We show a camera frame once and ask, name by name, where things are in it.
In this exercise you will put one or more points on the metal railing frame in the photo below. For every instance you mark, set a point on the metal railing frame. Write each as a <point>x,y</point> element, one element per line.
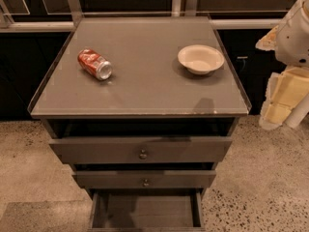
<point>64,15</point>

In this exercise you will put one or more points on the middle drawer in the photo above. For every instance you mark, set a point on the middle drawer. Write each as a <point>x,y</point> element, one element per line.
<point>149,179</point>

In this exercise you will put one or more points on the middle drawer knob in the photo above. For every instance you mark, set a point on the middle drawer knob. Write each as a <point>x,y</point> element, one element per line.
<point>146,183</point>

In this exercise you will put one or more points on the top drawer knob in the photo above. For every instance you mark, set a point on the top drawer knob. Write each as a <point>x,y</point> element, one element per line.
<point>143,154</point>

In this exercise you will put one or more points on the bottom drawer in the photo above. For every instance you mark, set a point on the bottom drawer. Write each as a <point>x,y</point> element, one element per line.
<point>147,210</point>

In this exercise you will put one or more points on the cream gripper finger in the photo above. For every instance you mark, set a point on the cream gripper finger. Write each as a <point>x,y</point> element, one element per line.
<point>272,116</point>

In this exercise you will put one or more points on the drawer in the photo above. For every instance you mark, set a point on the drawer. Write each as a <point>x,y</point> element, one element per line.
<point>149,179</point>
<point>95,150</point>
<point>147,210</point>

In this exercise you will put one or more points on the grey drawer cabinet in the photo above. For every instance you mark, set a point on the grey drawer cabinet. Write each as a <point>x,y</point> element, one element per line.
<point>149,93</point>

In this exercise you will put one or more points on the red coke can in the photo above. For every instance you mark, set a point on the red coke can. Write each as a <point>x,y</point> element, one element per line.
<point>94,64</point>

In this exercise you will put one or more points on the drawer knob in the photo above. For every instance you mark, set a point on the drawer knob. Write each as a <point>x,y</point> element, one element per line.
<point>143,154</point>
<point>146,183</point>

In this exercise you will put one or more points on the top drawer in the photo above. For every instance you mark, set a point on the top drawer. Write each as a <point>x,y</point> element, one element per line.
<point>95,150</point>

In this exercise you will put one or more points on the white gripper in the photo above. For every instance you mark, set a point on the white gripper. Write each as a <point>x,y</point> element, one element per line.
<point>294,43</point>

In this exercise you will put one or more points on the white bowl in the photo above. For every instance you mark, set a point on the white bowl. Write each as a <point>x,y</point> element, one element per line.
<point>201,59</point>

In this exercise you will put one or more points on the white post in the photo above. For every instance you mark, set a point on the white post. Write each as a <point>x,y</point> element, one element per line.
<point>298,113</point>

